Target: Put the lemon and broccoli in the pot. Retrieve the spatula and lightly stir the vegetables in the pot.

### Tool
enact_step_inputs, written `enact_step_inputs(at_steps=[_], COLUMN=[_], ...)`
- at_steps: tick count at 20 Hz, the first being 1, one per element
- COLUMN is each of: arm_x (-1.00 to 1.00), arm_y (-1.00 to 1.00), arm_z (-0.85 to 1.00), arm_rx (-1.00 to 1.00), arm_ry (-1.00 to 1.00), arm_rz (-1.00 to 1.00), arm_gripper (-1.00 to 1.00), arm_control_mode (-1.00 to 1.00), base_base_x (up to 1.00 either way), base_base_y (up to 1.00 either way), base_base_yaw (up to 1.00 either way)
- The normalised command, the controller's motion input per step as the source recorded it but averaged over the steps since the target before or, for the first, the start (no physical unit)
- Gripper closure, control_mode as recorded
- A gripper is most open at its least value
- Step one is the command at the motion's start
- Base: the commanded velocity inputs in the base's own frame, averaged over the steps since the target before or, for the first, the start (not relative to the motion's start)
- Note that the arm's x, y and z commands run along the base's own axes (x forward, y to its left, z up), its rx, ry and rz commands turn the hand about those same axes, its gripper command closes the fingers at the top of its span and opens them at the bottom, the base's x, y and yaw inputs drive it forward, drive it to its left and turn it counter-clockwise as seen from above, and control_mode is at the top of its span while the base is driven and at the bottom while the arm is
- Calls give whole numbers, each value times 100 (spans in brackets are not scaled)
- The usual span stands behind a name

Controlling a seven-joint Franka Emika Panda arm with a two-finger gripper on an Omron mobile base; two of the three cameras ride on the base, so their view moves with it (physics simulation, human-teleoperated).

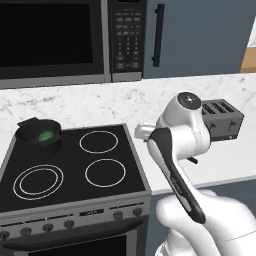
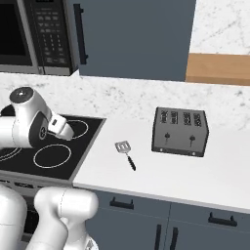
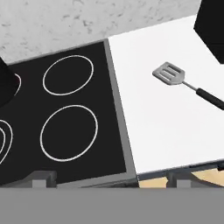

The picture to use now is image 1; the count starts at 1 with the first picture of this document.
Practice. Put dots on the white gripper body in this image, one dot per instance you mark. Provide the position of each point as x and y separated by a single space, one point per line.
144 130

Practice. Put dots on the blue-grey base cupboard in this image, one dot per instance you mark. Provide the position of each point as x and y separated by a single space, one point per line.
238 195

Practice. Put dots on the green broccoli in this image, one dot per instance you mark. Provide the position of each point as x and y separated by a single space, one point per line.
46 136

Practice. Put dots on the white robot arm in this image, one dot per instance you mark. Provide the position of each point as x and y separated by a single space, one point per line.
186 133

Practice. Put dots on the tan wooden cabinet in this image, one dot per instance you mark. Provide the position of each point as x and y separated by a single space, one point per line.
249 61

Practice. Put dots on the black and steel stove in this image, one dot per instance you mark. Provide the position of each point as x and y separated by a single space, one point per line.
66 180

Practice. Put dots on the grey toaster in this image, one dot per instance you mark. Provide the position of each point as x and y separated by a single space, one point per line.
225 121

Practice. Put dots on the black microwave door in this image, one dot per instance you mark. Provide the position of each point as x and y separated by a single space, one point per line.
50 36

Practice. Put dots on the dark stove knob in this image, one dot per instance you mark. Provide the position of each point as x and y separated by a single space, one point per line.
69 223
48 227
4 235
25 231
137 211
117 215

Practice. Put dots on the blue-grey cupboard door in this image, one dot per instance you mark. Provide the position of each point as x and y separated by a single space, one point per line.
200 36

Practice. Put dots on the steel and black microwave oven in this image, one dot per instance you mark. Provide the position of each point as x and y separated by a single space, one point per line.
126 40

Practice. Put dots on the black cooking pot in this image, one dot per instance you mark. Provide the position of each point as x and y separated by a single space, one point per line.
36 150

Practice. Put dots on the stove oven door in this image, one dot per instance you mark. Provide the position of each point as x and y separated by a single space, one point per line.
83 245

